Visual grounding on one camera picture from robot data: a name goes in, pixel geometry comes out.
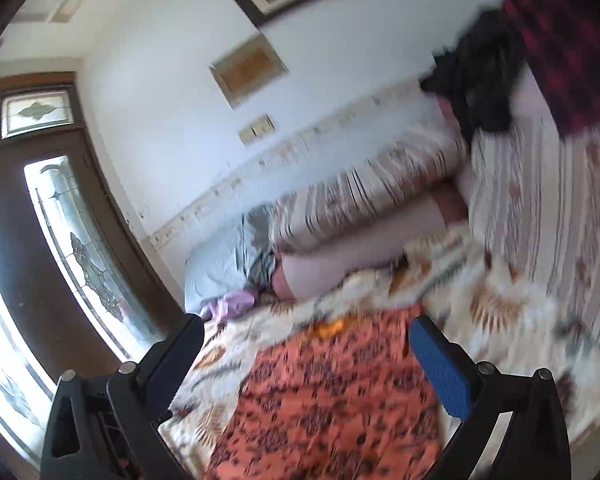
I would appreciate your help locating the pink bed sheet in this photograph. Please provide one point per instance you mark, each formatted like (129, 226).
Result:
(350, 265)

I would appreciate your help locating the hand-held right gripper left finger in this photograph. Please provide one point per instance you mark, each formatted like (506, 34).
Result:
(180, 352)

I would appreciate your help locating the red plaid cloth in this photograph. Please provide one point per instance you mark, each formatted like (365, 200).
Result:
(560, 35)

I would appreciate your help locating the wall light switch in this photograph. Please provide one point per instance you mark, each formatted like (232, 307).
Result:
(256, 128)

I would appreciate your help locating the orange floral cloth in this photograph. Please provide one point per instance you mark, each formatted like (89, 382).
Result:
(330, 400)

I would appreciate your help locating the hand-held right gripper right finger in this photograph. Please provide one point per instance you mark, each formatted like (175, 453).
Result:
(437, 367)

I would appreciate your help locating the black clothing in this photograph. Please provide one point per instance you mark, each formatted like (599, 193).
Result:
(480, 80)

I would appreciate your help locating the leaf print fleece blanket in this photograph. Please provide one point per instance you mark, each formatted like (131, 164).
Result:
(495, 305)

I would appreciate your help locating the lilac floral cloth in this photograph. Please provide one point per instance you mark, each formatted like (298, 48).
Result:
(230, 304)

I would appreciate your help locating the grey-blue cloth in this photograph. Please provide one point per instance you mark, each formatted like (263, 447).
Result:
(220, 265)

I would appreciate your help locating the striped floral pillow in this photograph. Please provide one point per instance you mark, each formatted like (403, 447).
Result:
(545, 195)

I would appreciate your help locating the wooden door with glass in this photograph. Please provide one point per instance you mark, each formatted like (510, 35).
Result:
(45, 240)

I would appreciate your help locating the striped bolster pillow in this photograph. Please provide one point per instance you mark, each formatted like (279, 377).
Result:
(360, 195)

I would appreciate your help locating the small framed wall picture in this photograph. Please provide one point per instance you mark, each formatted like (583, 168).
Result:
(247, 67)

